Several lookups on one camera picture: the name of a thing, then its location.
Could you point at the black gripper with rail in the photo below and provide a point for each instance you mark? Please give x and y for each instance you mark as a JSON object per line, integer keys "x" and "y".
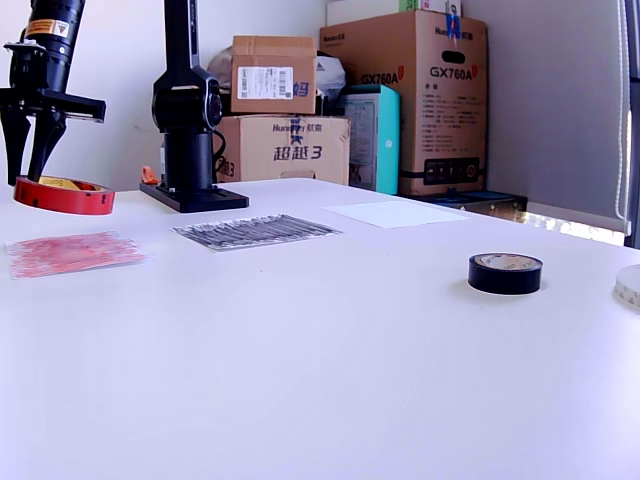
{"x": 75, "y": 105}

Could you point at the red tape roll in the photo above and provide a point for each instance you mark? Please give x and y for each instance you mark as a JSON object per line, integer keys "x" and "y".
{"x": 75, "y": 202}

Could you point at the black tape roll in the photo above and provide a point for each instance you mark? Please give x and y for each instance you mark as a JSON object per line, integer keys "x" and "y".
{"x": 500, "y": 282}

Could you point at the white tape roll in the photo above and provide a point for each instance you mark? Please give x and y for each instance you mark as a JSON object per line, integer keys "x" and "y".
{"x": 629, "y": 290}

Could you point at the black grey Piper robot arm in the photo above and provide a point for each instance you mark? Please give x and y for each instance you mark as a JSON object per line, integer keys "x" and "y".
{"x": 187, "y": 155}

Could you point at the red scribbled paper sheet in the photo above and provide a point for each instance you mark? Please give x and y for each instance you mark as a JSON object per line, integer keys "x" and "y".
{"x": 75, "y": 255}

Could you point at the orange clamp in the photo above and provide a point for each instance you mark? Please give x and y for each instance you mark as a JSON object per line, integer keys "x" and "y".
{"x": 147, "y": 175}

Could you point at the grey plastic bag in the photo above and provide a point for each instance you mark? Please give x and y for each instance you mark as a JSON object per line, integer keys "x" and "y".
{"x": 220, "y": 65}

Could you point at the cardboard box with blue characters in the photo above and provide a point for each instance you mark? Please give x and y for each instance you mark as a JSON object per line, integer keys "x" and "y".
{"x": 260, "y": 170}

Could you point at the black scribbled paper sheet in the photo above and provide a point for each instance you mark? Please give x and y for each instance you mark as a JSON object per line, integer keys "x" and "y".
{"x": 255, "y": 231}

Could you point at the cardboard box with shipping label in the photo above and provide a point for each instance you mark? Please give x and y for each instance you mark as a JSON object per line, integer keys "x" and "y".
{"x": 272, "y": 55}

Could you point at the white plastic bag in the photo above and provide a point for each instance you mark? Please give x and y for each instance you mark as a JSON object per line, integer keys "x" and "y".
{"x": 330, "y": 75}

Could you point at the teal carton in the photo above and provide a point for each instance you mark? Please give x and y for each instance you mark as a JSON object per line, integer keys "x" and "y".
{"x": 387, "y": 140}

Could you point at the blank white paper sheet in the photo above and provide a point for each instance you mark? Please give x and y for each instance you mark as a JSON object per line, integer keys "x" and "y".
{"x": 395, "y": 214}

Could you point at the tall GX760A cardboard box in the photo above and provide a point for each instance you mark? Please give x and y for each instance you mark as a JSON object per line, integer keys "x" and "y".
{"x": 450, "y": 125}

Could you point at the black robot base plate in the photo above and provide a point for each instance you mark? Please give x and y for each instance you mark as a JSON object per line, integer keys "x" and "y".
{"x": 200, "y": 200}

